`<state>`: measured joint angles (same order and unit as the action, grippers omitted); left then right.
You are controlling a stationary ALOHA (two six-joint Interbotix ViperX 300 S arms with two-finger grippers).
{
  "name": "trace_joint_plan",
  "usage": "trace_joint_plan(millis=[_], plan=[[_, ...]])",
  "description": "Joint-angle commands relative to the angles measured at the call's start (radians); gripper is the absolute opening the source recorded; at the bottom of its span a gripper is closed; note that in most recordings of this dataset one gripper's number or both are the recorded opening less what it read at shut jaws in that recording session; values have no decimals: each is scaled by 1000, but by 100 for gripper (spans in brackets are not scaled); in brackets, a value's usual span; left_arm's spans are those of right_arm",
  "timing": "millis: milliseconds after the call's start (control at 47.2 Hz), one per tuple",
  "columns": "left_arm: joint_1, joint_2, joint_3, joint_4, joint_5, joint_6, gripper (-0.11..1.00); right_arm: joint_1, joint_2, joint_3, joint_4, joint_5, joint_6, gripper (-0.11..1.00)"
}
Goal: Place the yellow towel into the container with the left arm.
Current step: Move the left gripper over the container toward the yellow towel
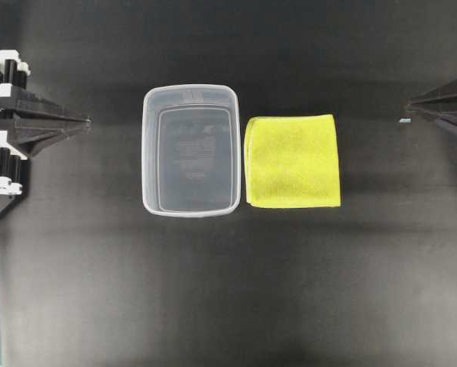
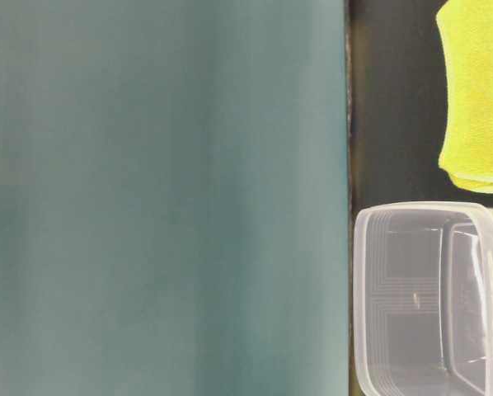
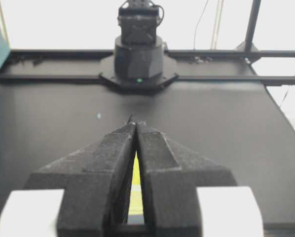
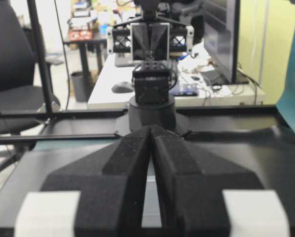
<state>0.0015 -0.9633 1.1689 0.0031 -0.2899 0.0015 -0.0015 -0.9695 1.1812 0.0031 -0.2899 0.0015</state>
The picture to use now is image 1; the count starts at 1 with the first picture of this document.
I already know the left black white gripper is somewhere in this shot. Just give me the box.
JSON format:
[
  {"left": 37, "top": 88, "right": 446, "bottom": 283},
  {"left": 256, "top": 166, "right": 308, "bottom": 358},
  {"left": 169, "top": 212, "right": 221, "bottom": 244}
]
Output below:
[{"left": 0, "top": 50, "right": 91, "bottom": 218}]

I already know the clear plastic container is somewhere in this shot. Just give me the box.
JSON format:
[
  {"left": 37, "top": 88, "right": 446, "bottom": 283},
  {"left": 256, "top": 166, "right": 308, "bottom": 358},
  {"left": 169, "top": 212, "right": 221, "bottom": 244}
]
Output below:
[{"left": 141, "top": 84, "right": 241, "bottom": 218}]

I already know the yellow microfiber towel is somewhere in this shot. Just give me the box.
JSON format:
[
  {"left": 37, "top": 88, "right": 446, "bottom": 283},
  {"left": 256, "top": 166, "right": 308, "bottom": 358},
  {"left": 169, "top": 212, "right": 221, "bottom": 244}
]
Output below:
[{"left": 244, "top": 114, "right": 341, "bottom": 209}]

